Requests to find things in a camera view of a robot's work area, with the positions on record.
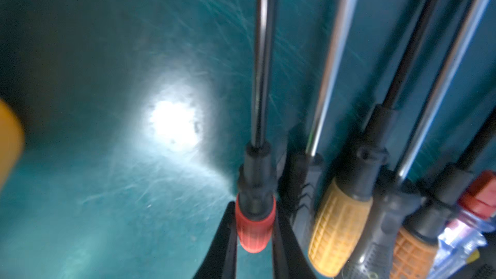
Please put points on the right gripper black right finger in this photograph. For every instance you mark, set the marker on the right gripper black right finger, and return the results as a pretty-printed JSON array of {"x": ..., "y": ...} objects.
[{"x": 287, "y": 256}]

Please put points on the black handle long screwdriver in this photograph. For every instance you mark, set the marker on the black handle long screwdriver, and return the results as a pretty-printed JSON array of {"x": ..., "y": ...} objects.
[{"x": 394, "y": 196}]

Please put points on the yellow plastic storage box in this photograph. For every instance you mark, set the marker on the yellow plastic storage box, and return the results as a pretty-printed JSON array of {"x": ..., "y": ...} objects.
[{"x": 12, "y": 141}]

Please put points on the orange brown handle screwdriver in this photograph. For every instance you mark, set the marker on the orange brown handle screwdriver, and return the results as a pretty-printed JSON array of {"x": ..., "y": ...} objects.
[{"x": 456, "y": 188}]

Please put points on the yellow handle screwdriver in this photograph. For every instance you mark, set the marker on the yellow handle screwdriver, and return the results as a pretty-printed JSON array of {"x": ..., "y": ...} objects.
[{"x": 345, "y": 207}]

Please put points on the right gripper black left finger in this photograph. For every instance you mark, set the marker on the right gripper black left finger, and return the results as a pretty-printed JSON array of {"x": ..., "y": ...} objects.
[{"x": 220, "y": 260}]

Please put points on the purple clear handle screwdriver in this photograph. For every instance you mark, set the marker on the purple clear handle screwdriver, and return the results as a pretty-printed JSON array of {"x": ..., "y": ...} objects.
[{"x": 460, "y": 240}]

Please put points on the red black handle screwdriver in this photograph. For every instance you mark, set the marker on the red black handle screwdriver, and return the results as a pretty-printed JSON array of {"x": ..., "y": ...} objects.
[{"x": 255, "y": 203}]

